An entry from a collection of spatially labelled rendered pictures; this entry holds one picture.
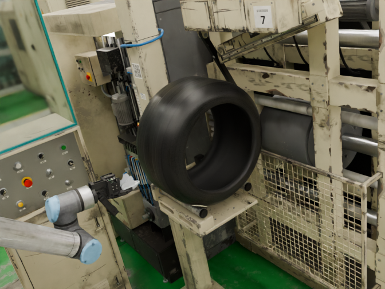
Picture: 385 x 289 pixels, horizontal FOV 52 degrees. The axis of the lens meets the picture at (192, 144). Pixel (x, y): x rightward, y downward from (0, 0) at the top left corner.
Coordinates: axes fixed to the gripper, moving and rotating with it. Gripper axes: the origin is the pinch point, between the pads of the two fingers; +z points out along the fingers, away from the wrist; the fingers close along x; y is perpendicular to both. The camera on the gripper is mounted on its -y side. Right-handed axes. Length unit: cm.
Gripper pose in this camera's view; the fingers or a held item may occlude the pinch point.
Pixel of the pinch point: (136, 183)
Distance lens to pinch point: 168.9
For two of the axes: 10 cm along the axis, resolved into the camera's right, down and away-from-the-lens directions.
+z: 8.1, -2.7, 5.3
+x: -5.9, -2.4, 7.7
